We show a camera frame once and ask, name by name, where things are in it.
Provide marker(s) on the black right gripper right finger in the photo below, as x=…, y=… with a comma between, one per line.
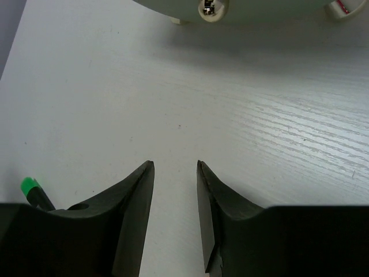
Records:
x=240, y=238

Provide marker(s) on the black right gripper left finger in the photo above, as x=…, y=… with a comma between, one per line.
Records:
x=100, y=236

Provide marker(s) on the green highlighter marker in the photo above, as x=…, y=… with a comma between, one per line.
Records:
x=35, y=195

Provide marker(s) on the cream round drawer container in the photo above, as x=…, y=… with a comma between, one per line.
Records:
x=248, y=11

